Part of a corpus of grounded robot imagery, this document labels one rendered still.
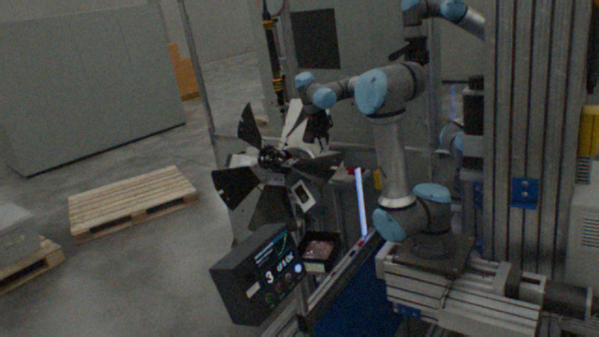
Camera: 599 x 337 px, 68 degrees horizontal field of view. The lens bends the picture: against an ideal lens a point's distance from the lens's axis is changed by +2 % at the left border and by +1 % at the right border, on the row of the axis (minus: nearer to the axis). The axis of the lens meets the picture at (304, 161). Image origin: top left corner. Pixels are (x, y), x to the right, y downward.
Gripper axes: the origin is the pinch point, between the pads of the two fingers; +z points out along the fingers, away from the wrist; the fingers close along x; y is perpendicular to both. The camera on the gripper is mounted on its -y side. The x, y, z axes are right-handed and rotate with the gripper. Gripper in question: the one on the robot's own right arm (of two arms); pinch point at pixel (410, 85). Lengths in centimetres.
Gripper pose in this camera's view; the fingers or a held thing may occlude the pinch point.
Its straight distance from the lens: 191.9
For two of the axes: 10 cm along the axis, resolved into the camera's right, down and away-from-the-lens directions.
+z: 1.5, 9.2, 3.6
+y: 8.3, 0.9, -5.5
